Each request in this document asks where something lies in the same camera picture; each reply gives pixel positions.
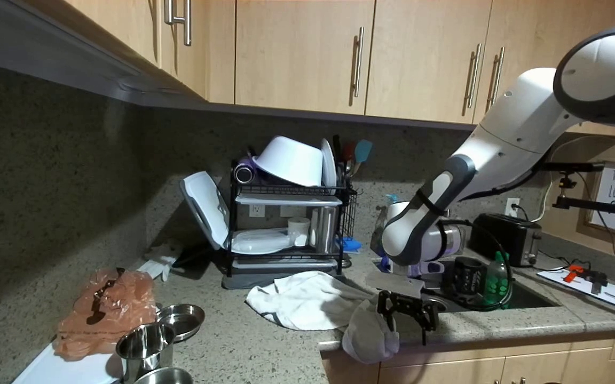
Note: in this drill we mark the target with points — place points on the white paper scrap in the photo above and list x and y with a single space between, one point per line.
155 269

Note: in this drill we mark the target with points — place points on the white flat board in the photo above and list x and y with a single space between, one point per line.
58 365

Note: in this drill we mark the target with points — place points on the white dinner plate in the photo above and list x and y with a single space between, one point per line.
329 168

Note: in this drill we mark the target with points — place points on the tall steel cup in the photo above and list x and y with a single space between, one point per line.
324 228

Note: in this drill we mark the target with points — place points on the clear bottle light blue cap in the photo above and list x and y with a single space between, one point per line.
393 207

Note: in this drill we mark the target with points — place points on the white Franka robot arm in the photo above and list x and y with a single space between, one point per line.
514 135

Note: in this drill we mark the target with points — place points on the black kitchen utensil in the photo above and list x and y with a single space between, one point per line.
339 145

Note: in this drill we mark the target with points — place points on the white shallow dish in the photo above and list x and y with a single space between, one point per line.
261 243

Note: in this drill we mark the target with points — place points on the white grey towel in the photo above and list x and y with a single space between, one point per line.
300 299

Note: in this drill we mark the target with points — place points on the black utensil holder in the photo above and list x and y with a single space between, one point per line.
344 206

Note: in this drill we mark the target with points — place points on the green plastic bottle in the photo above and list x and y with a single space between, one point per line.
496 283

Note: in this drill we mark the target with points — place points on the orange hand tool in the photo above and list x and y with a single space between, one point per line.
575 271

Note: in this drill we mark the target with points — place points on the large white bowl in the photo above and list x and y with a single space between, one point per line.
289 162

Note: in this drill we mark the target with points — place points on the steel tumbler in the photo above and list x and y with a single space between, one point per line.
245 171

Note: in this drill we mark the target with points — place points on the wooden wall cabinet door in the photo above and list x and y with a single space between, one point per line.
294 57
529 34
422 65
202 71
108 22

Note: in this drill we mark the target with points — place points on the small steel bowl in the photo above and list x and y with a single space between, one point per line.
182 321
163 377

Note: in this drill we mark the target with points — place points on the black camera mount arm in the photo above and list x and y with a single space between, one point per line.
598 206

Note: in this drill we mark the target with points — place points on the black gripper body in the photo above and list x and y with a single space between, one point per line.
417 312

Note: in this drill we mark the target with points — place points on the white paper sheet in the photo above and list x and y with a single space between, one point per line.
607 294

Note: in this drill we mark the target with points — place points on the black toaster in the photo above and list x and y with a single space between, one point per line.
511 238

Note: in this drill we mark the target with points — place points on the steel measuring cup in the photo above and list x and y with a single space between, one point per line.
143 349

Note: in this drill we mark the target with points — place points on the black hand tool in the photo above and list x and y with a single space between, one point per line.
597 279

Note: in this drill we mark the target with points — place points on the white wall outlet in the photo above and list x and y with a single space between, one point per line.
514 206

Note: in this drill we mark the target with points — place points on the kitchen sink basin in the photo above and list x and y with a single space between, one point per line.
538 295

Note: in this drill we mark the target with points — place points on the black stereo camera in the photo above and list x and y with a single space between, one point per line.
570 168

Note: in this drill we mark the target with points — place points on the teal spatula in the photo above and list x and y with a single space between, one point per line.
362 150

